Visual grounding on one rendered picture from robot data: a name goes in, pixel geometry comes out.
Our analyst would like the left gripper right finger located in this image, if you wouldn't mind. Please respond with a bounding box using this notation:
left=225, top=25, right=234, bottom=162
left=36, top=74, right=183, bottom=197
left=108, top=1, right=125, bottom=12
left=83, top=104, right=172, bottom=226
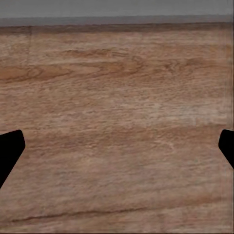
left=218, top=130, right=234, bottom=169

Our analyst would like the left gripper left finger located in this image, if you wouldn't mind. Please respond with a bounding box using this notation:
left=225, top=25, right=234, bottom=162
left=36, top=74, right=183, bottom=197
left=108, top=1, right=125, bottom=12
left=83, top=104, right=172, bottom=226
left=0, top=130, right=25, bottom=188

